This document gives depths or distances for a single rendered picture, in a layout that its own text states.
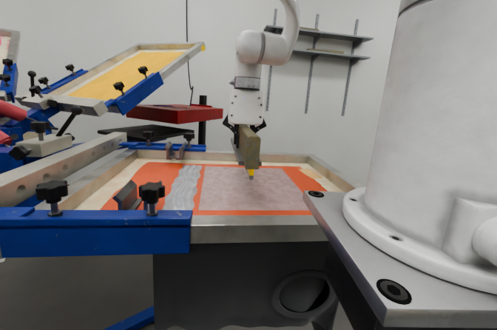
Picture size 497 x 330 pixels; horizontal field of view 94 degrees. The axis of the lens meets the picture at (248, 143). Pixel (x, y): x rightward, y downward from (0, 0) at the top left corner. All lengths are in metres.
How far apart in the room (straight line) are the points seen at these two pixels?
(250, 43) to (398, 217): 0.48
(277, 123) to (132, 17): 1.89
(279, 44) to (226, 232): 0.44
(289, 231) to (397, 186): 0.33
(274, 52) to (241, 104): 0.17
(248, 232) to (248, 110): 0.34
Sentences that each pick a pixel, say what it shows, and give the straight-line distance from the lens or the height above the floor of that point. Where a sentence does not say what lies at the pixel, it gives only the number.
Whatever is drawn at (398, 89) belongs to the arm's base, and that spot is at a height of 1.24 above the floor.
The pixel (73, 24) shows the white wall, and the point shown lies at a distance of 3.10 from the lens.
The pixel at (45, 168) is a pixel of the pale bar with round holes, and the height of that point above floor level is 1.04.
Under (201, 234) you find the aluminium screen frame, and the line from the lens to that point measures 0.47.
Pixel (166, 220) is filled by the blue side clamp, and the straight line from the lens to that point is 0.44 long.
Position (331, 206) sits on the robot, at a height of 1.14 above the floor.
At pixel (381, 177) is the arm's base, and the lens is 0.19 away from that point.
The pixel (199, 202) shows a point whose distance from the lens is 0.62.
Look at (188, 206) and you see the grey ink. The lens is 0.59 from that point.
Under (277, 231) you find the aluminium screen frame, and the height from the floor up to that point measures 0.97.
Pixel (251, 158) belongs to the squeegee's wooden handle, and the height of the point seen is 1.09.
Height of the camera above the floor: 1.23
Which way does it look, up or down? 12 degrees down
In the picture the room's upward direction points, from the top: 4 degrees clockwise
